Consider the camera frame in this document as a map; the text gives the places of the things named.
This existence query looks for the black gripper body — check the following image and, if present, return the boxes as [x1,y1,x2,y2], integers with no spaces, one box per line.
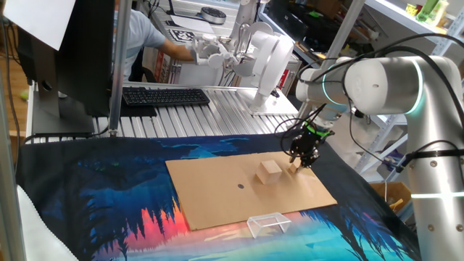
[289,130,322,165]

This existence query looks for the large wooden block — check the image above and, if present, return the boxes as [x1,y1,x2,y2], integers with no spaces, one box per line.
[255,159,283,186]

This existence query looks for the white teleoperation handle device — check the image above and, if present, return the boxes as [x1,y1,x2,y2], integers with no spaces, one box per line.
[190,33,254,70]

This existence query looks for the person forearm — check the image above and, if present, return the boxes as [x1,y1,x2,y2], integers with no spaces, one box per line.
[159,38,196,62]

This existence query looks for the white mesh basket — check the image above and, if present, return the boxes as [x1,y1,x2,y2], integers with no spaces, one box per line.
[246,212,293,239]

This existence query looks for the brown cardboard sheet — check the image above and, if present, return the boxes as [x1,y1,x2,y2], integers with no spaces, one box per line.
[165,150,339,231]

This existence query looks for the open cardboard box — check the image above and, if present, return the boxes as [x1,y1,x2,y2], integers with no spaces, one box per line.
[369,181,413,215]

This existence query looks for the black keyboard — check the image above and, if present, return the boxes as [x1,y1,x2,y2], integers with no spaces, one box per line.
[122,86,211,108]

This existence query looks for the white metal shelf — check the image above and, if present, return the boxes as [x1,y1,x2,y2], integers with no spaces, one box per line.
[318,0,464,182]

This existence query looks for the round grey black device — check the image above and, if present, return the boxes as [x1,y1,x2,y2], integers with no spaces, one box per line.
[200,7,228,25]

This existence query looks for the red and white box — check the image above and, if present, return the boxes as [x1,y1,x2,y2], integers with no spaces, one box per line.
[143,49,175,84]

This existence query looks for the person torso in blue shirt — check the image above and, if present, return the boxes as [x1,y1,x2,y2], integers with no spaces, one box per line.
[114,9,167,83]

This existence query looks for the printed forest landscape mat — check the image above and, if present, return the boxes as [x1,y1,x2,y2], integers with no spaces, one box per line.
[14,132,423,261]

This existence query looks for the black monitor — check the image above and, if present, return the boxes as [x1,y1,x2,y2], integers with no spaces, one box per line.
[16,0,116,137]

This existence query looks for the white paper sheet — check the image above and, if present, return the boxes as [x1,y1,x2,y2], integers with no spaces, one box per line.
[1,0,77,51]

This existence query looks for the green flange ring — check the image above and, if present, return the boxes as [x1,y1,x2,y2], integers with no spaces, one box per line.
[302,121,334,138]

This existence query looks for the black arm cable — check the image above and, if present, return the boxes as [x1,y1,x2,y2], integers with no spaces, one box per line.
[273,32,464,173]

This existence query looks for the aluminium frame post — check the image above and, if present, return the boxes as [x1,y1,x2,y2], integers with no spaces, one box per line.
[107,0,133,138]

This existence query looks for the aluminium frame bar with bracket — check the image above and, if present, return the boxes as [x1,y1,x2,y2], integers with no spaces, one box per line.
[0,83,28,261]

